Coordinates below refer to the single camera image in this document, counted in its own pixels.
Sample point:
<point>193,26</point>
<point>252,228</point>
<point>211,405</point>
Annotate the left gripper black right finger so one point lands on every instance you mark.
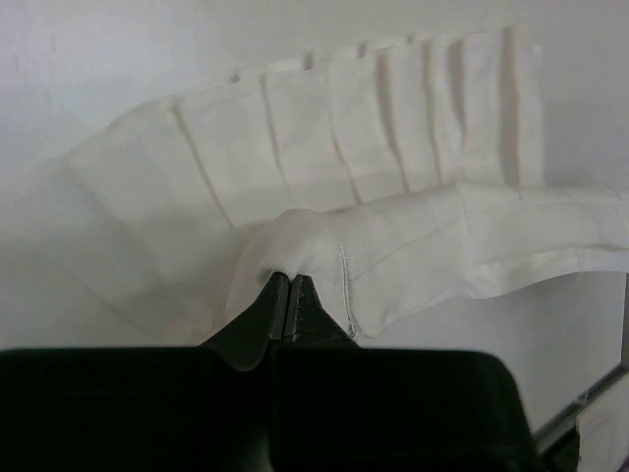
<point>337,406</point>

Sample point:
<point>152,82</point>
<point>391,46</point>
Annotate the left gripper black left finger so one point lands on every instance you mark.
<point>200,408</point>

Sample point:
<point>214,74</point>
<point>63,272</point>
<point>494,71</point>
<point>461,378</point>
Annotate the white pleated skirt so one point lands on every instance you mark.
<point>397,175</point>

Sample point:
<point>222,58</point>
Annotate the aluminium table front rail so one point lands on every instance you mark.
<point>565,421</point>

